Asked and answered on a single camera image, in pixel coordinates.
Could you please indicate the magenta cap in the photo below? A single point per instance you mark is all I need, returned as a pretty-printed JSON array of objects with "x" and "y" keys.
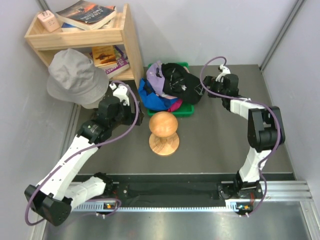
[{"x": 175, "y": 106}]

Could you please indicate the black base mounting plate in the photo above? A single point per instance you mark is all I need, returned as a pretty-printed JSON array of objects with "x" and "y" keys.
[{"x": 172, "y": 190}]

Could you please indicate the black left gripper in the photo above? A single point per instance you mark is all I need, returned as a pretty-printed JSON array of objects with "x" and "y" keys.
[{"x": 131, "y": 117}]

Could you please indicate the beige mannequin head stand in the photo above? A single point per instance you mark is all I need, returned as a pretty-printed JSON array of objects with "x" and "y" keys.
[{"x": 93, "y": 106}]

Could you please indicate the blue book under stack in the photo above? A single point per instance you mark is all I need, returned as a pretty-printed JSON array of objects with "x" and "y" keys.
[{"x": 65, "y": 27}]

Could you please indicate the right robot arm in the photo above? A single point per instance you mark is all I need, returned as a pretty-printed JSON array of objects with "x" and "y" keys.
[{"x": 265, "y": 130}]

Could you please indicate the pink power adapter cube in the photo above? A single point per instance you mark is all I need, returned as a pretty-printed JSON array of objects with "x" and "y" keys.
[{"x": 48, "y": 21}]

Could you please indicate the green plastic bin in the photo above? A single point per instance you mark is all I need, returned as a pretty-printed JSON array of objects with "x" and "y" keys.
[{"x": 186, "y": 109}]

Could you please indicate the blue cap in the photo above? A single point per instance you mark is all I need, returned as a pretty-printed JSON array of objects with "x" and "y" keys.
[{"x": 149, "y": 98}]

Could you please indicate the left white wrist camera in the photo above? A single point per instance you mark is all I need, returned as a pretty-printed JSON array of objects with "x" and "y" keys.
[{"x": 121, "y": 92}]

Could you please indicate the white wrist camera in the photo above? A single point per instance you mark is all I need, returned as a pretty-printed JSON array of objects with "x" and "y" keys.
[
  {"x": 121, "y": 92},
  {"x": 224, "y": 70}
]

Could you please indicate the wooden shelf unit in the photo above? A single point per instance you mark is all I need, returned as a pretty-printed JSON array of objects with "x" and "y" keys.
[{"x": 46, "y": 44}]

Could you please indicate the wooden ball hat stand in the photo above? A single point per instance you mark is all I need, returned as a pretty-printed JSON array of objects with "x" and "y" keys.
[{"x": 164, "y": 140}]

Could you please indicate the orange cover book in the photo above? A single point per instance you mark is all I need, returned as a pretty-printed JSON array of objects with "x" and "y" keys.
[{"x": 104, "y": 56}]

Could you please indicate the grey bucket hat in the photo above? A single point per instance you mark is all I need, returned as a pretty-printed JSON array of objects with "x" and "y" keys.
[{"x": 73, "y": 77}]

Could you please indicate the black baseball cap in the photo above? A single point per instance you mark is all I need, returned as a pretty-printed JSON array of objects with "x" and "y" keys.
[{"x": 178, "y": 82}]

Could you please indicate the lavender baseball cap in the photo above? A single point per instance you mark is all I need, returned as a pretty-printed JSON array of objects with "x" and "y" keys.
[{"x": 155, "y": 77}]

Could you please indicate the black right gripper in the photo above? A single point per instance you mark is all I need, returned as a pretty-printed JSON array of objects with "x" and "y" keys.
[{"x": 210, "y": 81}]

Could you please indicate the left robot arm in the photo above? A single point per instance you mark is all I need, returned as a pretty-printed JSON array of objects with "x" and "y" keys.
[{"x": 53, "y": 198}]

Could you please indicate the purple cover book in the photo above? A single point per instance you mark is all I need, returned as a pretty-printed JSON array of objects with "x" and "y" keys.
[{"x": 122, "y": 62}]

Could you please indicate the aluminium rail with cable duct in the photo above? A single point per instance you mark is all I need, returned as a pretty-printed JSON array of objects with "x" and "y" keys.
[{"x": 273, "y": 191}]

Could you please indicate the dark cover paperback book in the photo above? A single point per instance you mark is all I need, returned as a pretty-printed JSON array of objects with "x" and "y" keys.
[{"x": 86, "y": 15}]

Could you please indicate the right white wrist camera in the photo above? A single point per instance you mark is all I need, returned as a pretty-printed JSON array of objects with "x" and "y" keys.
[{"x": 224, "y": 70}]

